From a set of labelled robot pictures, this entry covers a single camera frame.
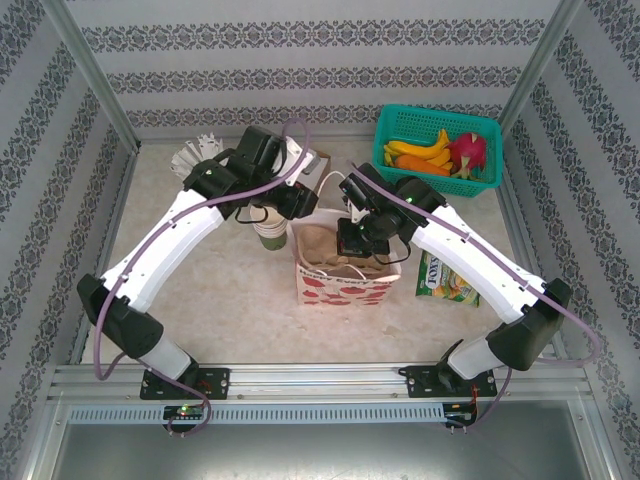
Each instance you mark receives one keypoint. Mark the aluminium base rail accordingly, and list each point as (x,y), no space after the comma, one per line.
(310,380)

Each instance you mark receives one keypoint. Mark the bundle of wrapped straws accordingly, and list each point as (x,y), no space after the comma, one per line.
(182,157)

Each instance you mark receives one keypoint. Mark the aluminium table edge rail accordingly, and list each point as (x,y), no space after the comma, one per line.
(519,240)
(107,240)

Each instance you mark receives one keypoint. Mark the green yellow candy bag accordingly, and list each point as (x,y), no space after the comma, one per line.
(445,282)

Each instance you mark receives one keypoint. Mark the pink dragon fruit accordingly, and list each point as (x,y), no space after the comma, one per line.
(467,149)

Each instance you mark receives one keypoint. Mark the white red paper bag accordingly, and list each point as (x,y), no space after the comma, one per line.
(345,292)

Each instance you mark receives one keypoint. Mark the aluminium frame post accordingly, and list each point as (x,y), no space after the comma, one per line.
(539,65)
(95,75)

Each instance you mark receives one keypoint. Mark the yellow banana bunch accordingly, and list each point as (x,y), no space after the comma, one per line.
(420,150)

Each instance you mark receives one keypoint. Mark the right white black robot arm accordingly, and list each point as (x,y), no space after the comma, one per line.
(475,265)

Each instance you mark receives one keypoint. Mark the orange carrot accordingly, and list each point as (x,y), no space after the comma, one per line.
(420,164)

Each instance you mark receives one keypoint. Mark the teal plastic basket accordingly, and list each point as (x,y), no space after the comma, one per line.
(410,122)

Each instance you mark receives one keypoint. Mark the brown pulp cup carrier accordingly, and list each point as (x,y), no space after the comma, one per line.
(320,245)

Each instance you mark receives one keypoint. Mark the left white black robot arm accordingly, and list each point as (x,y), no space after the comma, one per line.
(150,260)

